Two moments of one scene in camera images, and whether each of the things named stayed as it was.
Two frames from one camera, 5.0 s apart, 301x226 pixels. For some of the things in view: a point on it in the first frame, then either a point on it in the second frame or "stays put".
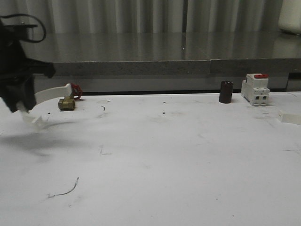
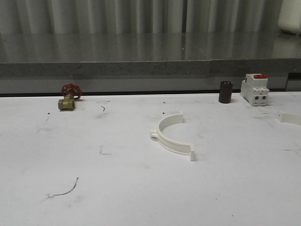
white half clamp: [289, 117] stays put
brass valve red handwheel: [67, 103] stays put
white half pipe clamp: [29, 117] -> [169, 145]
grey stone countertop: [161, 61] stays put
